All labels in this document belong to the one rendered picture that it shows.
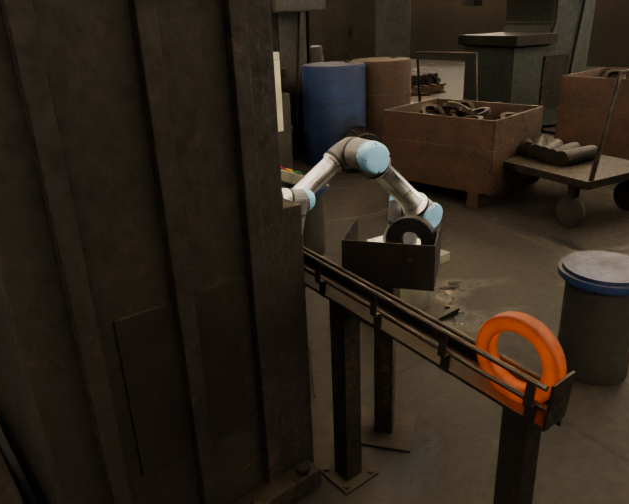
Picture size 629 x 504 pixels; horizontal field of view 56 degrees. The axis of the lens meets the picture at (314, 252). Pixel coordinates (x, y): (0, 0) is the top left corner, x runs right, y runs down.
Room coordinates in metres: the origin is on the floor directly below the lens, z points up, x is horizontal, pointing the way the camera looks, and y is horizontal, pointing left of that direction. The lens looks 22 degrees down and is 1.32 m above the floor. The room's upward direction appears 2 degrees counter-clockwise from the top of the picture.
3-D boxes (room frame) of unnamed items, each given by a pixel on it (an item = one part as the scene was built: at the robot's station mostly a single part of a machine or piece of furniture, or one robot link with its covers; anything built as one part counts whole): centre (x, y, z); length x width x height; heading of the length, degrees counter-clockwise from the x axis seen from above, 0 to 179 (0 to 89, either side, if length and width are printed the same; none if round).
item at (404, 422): (1.62, -0.23, 0.36); 0.26 x 0.20 x 0.72; 73
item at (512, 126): (4.41, -1.14, 0.33); 0.93 x 0.73 x 0.66; 45
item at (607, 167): (3.95, -1.69, 0.48); 1.18 x 0.65 x 0.96; 28
